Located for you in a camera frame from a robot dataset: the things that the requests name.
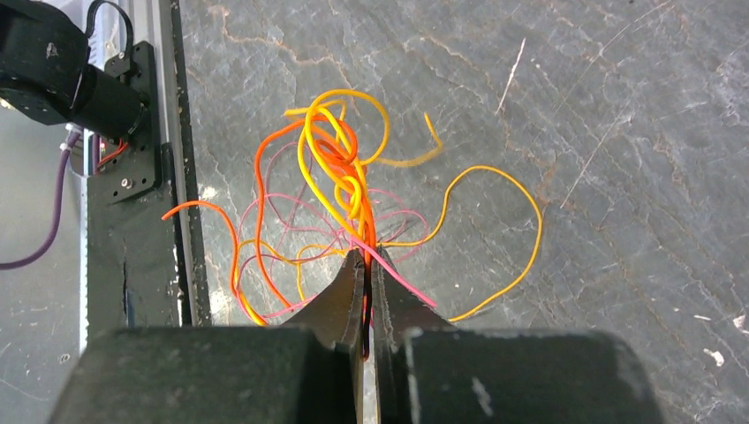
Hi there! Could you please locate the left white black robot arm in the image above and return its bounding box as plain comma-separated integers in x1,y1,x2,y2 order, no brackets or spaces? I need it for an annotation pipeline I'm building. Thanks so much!
1,1,150,139

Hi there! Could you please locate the orange cable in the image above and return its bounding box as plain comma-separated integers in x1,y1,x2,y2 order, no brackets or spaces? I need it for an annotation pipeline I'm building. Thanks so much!
162,114,379,361

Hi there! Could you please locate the yellow cable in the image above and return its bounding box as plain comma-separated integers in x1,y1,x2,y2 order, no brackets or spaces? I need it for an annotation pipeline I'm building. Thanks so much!
231,88,544,327

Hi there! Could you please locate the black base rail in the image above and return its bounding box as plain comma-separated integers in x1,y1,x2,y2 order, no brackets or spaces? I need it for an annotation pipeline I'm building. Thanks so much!
79,1,212,347

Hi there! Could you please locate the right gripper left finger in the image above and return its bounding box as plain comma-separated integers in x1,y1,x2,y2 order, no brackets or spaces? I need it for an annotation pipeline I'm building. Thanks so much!
50,250,366,423

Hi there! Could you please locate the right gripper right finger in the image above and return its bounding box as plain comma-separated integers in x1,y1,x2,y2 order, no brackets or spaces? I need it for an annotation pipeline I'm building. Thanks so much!
371,249,664,423

